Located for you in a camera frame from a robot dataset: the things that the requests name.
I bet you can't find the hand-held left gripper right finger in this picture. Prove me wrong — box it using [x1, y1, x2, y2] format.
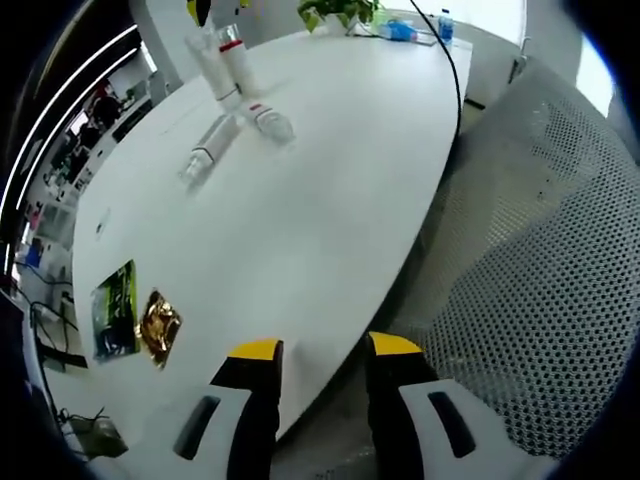
[366, 331, 514, 480]

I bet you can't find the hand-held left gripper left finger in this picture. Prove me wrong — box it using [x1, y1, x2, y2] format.
[132, 338, 285, 480]

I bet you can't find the white skincare tube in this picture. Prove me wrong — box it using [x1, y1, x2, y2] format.
[183, 30, 242, 105]

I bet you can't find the water bottle blue label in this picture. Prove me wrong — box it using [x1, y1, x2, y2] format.
[437, 7, 456, 47]

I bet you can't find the white skincare bottle red label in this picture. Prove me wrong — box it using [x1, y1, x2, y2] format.
[243, 101, 297, 145]

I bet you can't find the white skincare bottle clear cap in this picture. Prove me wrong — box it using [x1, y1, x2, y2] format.
[180, 112, 240, 191]

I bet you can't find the white mesh chair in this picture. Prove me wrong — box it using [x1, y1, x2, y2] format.
[394, 57, 640, 464]

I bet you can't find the green black skincare sachet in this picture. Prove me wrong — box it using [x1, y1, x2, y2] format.
[89, 259, 141, 364]

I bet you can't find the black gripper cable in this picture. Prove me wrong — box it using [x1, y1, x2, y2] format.
[409, 0, 464, 137]

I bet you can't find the green potted plant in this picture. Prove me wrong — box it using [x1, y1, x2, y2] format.
[297, 0, 382, 35]

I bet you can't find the gold foil skincare sachet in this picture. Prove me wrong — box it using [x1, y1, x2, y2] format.
[134, 288, 184, 371]

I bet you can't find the blue plastic packet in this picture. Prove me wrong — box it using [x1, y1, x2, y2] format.
[378, 17, 420, 45]

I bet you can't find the white skincare bottle red collar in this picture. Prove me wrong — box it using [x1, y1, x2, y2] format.
[216, 23, 262, 97]

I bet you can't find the long ceiling light strip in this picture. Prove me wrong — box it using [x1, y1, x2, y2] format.
[3, 46, 142, 264]
[0, 23, 140, 212]

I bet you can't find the tangle of black cables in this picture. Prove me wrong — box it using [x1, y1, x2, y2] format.
[14, 259, 129, 459]

